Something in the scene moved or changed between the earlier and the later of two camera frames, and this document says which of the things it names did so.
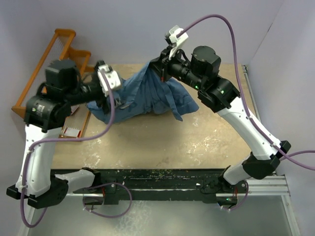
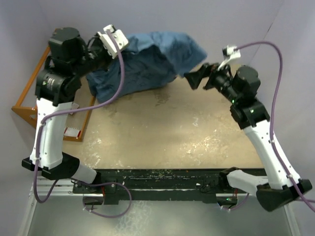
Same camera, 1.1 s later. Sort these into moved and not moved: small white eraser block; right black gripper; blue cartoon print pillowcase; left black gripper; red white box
Moved: right black gripper; left black gripper; blue cartoon print pillowcase
Not moved: small white eraser block; red white box
